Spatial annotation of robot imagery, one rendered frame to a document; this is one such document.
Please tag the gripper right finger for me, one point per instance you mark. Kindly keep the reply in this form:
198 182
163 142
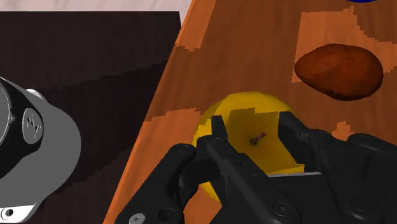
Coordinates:
347 167

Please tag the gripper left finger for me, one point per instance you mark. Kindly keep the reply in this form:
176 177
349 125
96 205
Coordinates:
229 167

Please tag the yellow apple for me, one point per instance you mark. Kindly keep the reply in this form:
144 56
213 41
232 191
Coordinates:
263 136

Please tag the brown potato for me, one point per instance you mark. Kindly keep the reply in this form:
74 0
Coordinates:
339 71

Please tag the blue round object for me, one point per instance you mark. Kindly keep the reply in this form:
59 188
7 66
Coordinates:
363 1

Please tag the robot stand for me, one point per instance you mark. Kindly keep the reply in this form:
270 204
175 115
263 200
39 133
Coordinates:
93 62

